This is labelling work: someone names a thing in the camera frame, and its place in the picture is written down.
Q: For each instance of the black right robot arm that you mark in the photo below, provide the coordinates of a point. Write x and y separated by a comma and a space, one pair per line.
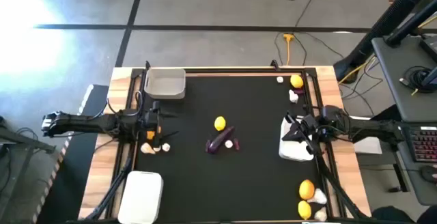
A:
368, 128

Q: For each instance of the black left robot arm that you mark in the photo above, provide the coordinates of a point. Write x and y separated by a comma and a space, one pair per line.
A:
88, 123

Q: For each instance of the black tower fan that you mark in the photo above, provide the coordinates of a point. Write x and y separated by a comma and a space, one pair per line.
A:
382, 27

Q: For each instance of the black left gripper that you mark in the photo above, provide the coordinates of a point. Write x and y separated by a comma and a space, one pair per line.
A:
153, 121

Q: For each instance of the backlit black keyboard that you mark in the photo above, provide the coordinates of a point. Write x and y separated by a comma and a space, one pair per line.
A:
425, 145

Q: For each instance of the beige plastic basket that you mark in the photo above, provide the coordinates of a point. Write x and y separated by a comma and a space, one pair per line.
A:
165, 84

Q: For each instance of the white plastic basket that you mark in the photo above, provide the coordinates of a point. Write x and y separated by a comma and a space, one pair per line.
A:
140, 196
293, 150

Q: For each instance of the orange yellow mango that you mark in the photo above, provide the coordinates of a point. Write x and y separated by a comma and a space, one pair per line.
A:
306, 190

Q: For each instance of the wooden table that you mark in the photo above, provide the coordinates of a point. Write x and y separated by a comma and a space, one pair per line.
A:
117, 80

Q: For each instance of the black table mat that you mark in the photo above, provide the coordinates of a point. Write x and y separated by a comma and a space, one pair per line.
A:
205, 190

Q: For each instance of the white paper sheet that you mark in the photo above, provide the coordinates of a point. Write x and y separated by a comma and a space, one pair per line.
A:
370, 147

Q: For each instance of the small white garlic bulb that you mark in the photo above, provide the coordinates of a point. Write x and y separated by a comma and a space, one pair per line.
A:
166, 147
228, 144
280, 79
157, 147

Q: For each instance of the black computer mouse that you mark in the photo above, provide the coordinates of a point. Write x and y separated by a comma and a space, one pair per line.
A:
426, 174

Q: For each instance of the grey desk top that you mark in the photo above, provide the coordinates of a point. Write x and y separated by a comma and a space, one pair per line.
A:
420, 190
392, 80

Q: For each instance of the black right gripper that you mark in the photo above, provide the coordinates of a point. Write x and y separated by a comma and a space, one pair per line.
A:
313, 125

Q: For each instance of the black metal table frame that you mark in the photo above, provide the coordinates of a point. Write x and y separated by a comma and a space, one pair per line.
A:
239, 70

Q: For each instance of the large purple eggplant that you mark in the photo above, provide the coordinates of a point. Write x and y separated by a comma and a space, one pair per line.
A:
220, 139

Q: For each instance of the yellow lemon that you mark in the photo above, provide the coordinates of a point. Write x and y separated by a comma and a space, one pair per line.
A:
296, 81
304, 210
220, 123

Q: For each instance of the dark metal cart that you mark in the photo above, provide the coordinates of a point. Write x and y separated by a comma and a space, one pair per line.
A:
34, 144

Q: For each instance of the black striped-edge floor mat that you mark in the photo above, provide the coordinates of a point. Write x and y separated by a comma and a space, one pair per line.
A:
68, 190

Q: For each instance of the large cream garlic bulb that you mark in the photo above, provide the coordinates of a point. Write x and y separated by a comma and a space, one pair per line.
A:
147, 148

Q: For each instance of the large white garlic bulb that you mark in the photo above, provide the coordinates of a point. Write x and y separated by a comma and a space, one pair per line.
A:
318, 196

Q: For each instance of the person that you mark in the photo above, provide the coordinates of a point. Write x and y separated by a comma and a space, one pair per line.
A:
392, 215

